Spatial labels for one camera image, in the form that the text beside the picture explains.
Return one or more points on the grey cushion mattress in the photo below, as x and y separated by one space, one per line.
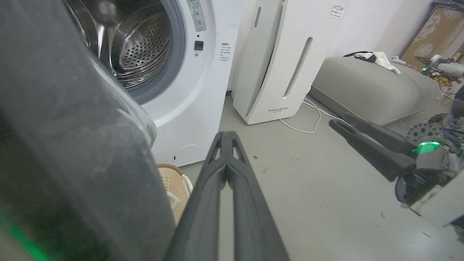
366 90

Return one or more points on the beige plastic laundry basket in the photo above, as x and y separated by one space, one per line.
175 185

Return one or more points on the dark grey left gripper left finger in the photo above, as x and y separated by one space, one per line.
203 217

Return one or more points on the dark grey washing machine door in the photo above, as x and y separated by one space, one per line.
65 137

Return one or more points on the black garment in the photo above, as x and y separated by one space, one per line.
357 54

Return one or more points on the white handheld controller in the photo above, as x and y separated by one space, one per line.
398 60

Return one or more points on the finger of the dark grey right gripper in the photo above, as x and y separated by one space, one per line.
380 136
366 148

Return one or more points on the stainless steel washer drum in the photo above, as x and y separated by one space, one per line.
141 43

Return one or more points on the white tower air purifier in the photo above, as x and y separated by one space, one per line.
282 61

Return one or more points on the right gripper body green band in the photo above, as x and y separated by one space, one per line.
427 163

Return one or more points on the brown patterned framed board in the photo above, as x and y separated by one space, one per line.
433 32

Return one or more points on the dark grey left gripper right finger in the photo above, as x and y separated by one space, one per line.
253 221

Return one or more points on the white front-load washing machine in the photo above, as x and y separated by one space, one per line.
188 94

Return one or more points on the white garment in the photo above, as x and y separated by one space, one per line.
380 59

